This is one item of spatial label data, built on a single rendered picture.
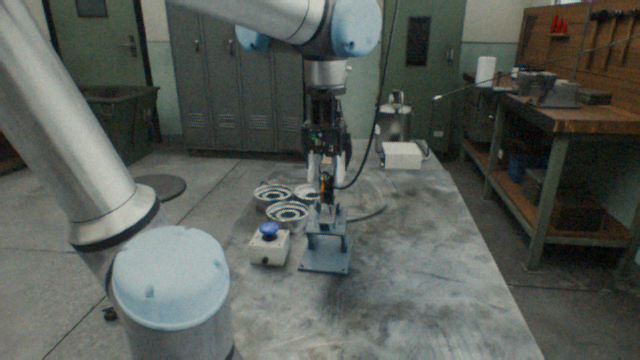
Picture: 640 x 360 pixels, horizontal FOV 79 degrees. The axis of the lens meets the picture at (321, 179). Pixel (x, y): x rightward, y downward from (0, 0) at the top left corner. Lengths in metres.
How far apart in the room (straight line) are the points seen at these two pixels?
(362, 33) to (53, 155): 0.37
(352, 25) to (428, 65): 3.32
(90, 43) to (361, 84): 2.94
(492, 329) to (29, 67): 0.71
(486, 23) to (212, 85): 2.65
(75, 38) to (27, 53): 4.69
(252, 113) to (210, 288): 3.45
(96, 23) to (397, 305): 4.62
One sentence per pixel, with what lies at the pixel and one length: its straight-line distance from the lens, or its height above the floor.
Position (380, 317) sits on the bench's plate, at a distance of 0.70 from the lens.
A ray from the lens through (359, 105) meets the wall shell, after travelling 4.15.
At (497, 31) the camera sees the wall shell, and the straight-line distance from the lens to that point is 4.25.
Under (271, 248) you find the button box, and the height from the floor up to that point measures 0.84.
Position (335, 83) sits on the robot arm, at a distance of 0.67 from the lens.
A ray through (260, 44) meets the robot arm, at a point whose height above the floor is 1.24.
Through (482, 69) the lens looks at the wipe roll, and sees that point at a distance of 3.05.
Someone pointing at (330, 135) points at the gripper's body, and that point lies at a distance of 0.67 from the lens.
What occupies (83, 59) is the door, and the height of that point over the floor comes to 0.92.
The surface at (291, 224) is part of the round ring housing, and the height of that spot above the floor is 0.83.
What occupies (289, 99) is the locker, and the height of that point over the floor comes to 0.63.
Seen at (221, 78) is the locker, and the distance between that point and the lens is 3.88.
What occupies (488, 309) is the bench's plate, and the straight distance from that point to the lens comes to 0.77.
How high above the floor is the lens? 1.26
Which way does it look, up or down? 22 degrees down
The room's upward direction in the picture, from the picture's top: straight up
